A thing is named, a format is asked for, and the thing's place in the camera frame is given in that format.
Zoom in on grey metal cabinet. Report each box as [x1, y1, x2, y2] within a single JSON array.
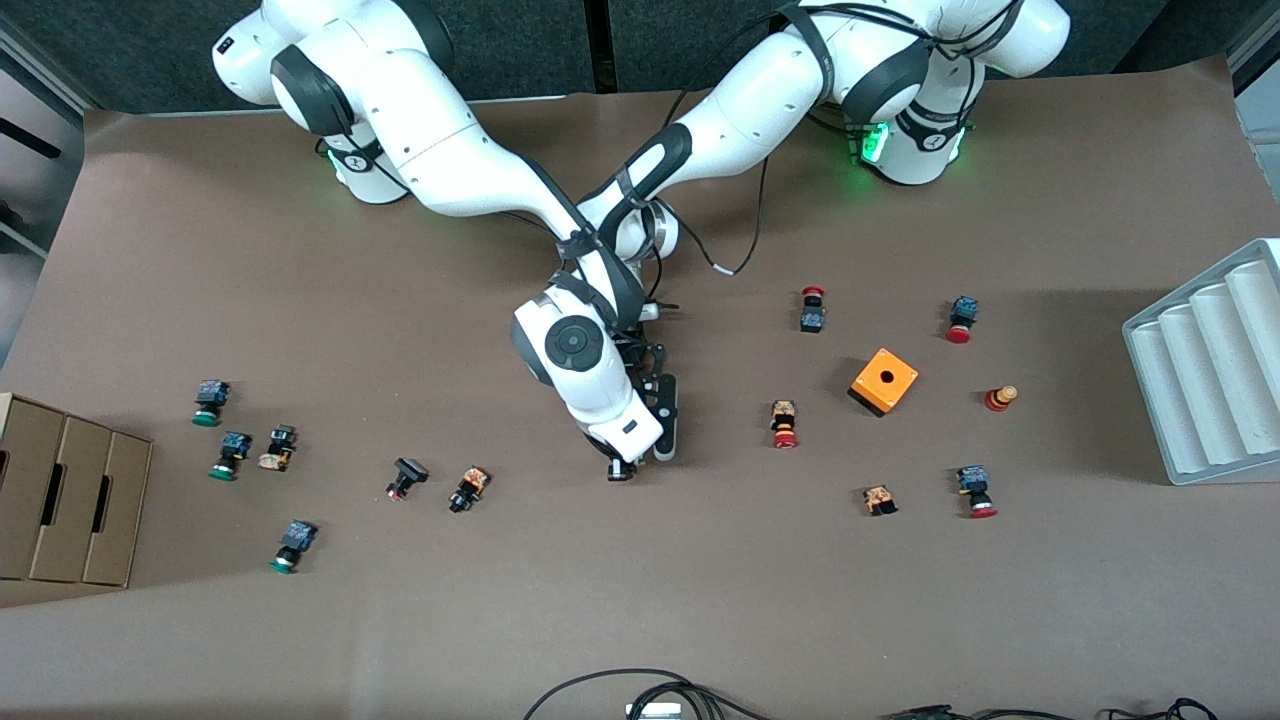
[[1228, 15, 1280, 166], [0, 20, 91, 346]]

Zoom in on black button orange contact block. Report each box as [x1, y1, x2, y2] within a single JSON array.
[[257, 424, 298, 473], [448, 465, 492, 515]]

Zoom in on black vertical post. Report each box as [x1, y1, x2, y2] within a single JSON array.
[[585, 0, 613, 96]]

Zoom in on black cable loop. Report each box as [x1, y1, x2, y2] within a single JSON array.
[[522, 668, 776, 720]]

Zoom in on brown cardboard divider box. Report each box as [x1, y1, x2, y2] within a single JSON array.
[[0, 392, 154, 589]]

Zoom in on orange button enclosure box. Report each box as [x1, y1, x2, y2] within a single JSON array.
[[848, 347, 920, 418]]

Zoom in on black red pushbutton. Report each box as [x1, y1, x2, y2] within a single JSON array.
[[386, 457, 430, 502]]

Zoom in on green button blue contact block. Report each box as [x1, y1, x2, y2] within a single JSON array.
[[208, 431, 253, 482], [268, 519, 319, 575], [191, 379, 232, 428]]

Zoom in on grey white compartment tray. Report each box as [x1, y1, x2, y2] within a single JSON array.
[[1121, 238, 1280, 487]]

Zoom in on black cable white connector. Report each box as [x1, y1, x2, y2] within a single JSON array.
[[655, 150, 771, 278]]

